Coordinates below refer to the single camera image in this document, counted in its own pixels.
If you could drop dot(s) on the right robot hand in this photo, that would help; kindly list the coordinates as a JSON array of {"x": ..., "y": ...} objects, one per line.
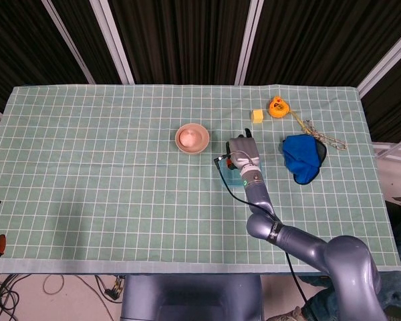
[{"x": 244, "y": 152}]

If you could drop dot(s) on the blue translucent lid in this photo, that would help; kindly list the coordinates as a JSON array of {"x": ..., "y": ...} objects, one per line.
[{"x": 232, "y": 177}]

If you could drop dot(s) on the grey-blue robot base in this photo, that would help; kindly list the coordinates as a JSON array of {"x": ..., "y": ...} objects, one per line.
[{"x": 190, "y": 297}]

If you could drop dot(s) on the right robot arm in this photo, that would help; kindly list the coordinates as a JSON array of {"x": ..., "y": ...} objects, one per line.
[{"x": 259, "y": 197}]

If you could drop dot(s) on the yellow foam cube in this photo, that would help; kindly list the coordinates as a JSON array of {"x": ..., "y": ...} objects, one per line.
[{"x": 258, "y": 116}]

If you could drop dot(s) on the beige bowl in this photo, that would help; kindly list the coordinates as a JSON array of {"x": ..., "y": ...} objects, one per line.
[{"x": 202, "y": 137}]

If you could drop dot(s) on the orange tape measure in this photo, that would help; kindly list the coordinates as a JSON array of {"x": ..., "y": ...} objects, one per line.
[{"x": 278, "y": 107}]

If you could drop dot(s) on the blue cloth with black trim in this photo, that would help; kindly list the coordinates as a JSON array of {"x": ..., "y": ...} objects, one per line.
[{"x": 300, "y": 157}]

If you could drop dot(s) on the green checkered tablecloth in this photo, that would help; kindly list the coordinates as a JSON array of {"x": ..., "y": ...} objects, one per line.
[{"x": 87, "y": 167}]

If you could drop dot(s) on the black and yellow plug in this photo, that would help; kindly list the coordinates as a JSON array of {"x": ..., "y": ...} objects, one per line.
[{"x": 115, "y": 289}]

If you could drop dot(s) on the black curtain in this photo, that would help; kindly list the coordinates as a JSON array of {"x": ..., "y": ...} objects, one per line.
[{"x": 187, "y": 33}]

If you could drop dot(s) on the beige sneaker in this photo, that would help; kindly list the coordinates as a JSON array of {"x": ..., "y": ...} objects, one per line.
[{"x": 287, "y": 316}]

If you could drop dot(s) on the white frame post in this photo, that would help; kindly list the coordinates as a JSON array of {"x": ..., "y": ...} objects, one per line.
[
  {"x": 112, "y": 40},
  {"x": 250, "y": 40},
  {"x": 387, "y": 57}
]

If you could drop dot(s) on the thin grey frame post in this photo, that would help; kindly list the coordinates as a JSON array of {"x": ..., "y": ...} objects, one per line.
[{"x": 68, "y": 41}]

